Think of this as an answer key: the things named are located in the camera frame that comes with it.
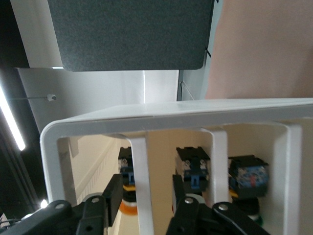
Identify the ceiling light strip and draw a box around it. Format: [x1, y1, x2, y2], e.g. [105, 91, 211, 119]
[0, 83, 26, 151]

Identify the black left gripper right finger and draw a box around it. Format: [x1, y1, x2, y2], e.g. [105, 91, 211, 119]
[166, 174, 269, 235]

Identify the orange mushroom push button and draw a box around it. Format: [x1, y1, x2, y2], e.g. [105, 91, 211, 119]
[118, 146, 137, 216]

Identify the dark grey felt panel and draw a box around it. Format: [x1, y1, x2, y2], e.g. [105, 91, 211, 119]
[47, 0, 216, 72]

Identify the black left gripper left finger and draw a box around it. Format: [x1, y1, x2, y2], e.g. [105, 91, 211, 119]
[4, 173, 124, 235]

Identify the blue black switch middle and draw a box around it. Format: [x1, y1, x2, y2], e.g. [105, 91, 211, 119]
[172, 146, 211, 213]

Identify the white drawer cabinet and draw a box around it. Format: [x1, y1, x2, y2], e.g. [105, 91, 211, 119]
[40, 97, 313, 235]

